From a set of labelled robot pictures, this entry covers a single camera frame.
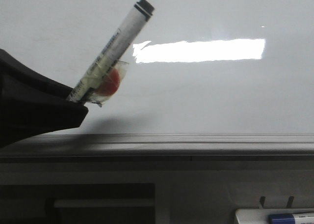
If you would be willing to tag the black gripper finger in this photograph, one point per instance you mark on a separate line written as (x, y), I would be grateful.
(32, 104)

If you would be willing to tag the red magnet taped to marker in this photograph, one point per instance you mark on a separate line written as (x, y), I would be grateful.
(109, 85)

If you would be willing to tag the black and white whiteboard marker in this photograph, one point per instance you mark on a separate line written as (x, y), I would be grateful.
(112, 52)

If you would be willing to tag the white plastic tray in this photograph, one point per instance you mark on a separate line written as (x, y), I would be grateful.
(261, 216)

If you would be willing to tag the blue capped marker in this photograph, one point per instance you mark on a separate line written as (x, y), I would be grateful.
(284, 219)

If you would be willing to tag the white whiteboard with aluminium frame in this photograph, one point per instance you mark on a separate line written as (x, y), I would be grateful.
(205, 78)

